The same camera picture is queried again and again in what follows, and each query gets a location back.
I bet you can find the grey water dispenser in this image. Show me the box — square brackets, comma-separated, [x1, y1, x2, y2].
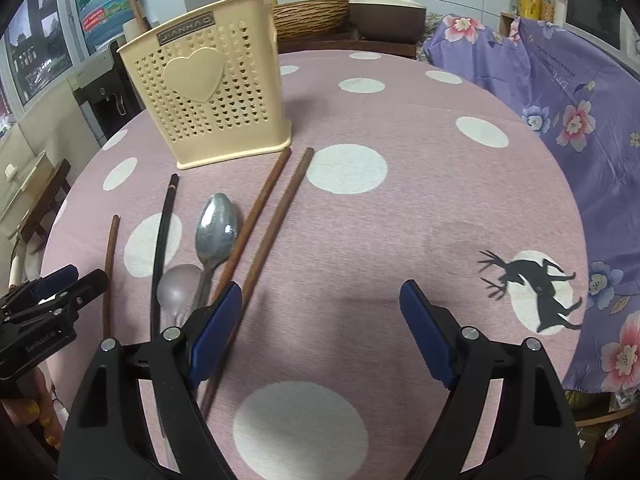
[70, 35, 146, 136]

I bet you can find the translucent plastic spoon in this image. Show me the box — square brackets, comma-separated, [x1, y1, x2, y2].
[156, 263, 203, 331]

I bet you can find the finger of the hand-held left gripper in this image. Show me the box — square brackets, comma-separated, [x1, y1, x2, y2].
[0, 266, 80, 311]
[0, 269, 110, 324]

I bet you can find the brown and white rice cooker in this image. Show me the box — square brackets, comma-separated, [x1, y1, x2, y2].
[347, 0, 428, 43]

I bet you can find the beige cloth cover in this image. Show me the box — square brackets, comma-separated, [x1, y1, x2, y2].
[0, 77, 103, 221]

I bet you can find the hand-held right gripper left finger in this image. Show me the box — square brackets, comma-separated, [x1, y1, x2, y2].
[59, 281, 244, 480]

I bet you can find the small wooden box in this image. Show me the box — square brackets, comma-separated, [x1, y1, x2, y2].
[500, 11, 521, 41]

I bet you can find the blue water jug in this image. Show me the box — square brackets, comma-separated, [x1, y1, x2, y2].
[75, 0, 133, 46]

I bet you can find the black chopstick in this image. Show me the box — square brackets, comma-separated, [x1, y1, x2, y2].
[150, 173, 180, 343]

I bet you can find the white microwave oven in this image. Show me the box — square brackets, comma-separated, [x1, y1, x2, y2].
[565, 0, 623, 51]

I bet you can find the person's left hand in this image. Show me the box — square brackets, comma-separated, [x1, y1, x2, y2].
[0, 369, 69, 453]

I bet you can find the sliding glass window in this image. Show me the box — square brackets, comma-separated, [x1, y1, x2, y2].
[0, 0, 93, 111]

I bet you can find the all-metal spoon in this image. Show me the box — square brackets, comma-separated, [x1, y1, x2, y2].
[192, 192, 240, 313]

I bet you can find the purple floral cloth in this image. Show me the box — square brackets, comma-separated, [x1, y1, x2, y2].
[422, 12, 640, 396]

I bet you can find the cream plastic utensil holder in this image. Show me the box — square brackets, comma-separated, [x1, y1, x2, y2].
[116, 0, 293, 171]

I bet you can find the dark wooden washstand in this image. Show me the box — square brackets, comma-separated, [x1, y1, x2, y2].
[277, 30, 418, 59]

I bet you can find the wicker wash basin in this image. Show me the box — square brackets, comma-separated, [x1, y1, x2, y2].
[272, 0, 351, 41]

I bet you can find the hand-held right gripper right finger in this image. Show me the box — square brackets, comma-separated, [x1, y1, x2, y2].
[398, 280, 586, 480]

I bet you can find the wooden chair with cushion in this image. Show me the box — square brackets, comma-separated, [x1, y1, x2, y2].
[15, 159, 73, 246]

